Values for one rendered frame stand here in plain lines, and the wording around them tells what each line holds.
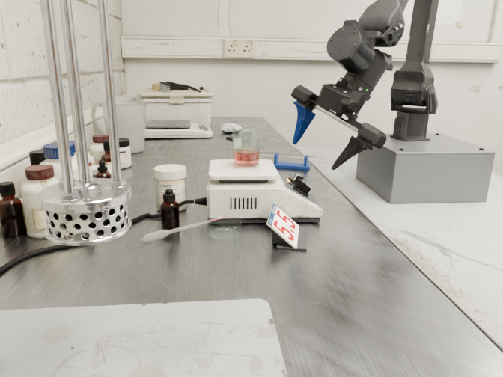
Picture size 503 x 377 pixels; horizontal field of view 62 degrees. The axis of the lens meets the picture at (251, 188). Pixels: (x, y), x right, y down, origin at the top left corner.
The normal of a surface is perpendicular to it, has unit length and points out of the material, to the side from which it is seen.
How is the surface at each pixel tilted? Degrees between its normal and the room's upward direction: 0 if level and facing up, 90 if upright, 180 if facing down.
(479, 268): 0
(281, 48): 90
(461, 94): 90
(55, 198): 0
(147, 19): 90
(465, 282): 0
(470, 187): 90
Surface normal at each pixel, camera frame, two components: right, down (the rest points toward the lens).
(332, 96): -0.60, 0.22
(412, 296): 0.01, -0.96
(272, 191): 0.07, 0.29
